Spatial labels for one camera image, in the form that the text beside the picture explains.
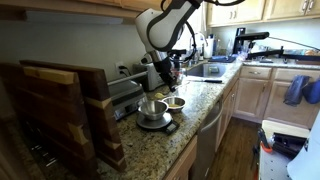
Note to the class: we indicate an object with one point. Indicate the lower wooden cabinets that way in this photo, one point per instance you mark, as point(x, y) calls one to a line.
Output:
point(257, 93)

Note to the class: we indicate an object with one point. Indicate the wall power outlet with plug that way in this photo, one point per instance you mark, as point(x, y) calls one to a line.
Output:
point(122, 70)

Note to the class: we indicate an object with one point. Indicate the kitchen sink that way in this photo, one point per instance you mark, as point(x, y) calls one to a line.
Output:
point(208, 70)

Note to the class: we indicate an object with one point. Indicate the blue hanging towel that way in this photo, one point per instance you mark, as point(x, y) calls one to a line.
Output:
point(311, 92)

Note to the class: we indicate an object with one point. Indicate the small steel bowl with food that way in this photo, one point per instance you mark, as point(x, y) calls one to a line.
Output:
point(175, 104)

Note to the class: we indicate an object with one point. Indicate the dark wooden cutting board front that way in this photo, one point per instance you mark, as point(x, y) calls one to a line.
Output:
point(50, 103)

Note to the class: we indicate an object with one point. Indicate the stainless panini grill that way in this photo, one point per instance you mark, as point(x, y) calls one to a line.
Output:
point(126, 95)

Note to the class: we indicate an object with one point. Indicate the blue oven mitt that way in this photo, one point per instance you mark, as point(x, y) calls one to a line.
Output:
point(293, 94)

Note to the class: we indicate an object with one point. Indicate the dark wooden cutting board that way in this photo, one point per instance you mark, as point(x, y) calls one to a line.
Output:
point(99, 109)
point(50, 103)

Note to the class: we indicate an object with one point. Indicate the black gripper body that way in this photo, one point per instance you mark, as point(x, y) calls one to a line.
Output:
point(164, 69)

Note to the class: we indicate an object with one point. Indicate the stainless dishwasher with handle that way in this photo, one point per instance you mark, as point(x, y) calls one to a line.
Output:
point(206, 143)

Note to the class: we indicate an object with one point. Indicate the black handled kitchen knife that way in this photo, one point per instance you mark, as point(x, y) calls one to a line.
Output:
point(204, 80)

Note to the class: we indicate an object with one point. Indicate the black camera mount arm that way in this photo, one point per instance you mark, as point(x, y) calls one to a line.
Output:
point(247, 44)

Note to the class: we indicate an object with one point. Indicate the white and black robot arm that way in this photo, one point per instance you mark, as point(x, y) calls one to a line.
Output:
point(160, 30)

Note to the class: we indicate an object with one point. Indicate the wooden cabinets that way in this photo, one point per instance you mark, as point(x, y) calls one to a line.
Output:
point(126, 9)
point(257, 93)

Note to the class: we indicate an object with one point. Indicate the stainless steel toaster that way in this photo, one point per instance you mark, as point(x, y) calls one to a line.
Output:
point(152, 79)

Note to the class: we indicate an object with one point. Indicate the upper wooden cabinets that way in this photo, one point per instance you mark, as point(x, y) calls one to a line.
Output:
point(126, 9)

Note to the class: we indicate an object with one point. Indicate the round digital kitchen scale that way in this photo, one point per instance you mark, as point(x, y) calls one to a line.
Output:
point(165, 124)

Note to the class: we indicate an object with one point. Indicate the dark wooden cutting board rear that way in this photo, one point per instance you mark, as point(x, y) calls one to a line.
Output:
point(99, 109)

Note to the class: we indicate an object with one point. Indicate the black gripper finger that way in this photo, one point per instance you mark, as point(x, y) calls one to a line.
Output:
point(173, 88)

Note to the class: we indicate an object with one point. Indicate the large steel mixing bowl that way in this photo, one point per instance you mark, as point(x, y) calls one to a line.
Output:
point(153, 110)

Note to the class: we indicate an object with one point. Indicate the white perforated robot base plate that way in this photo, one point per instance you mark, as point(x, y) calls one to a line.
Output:
point(276, 166)

